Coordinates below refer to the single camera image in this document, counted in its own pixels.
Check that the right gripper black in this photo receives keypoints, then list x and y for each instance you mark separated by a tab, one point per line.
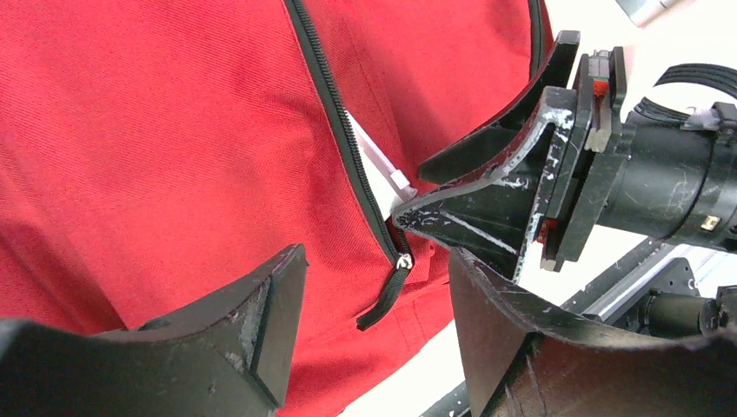
656	172

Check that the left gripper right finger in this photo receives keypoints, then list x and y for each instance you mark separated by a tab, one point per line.
524	356

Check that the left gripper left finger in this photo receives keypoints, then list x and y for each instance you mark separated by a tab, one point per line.
226	354

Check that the white packaged card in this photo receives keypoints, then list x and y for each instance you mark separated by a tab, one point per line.
389	185

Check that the red backpack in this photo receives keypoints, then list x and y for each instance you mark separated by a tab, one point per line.
153	152

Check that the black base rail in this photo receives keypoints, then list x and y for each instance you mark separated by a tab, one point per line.
656	289

